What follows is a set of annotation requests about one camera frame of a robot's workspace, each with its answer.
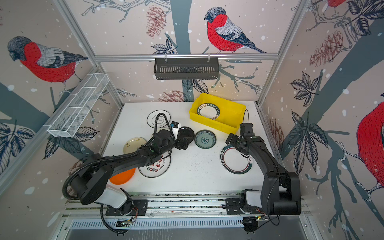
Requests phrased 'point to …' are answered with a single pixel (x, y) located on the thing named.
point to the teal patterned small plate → (205, 139)
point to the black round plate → (186, 132)
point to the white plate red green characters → (158, 167)
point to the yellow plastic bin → (232, 114)
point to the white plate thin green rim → (161, 120)
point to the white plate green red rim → (233, 161)
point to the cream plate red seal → (132, 144)
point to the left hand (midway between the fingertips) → (186, 135)
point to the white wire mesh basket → (71, 116)
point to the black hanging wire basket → (169, 68)
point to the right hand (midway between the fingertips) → (232, 144)
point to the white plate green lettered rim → (208, 110)
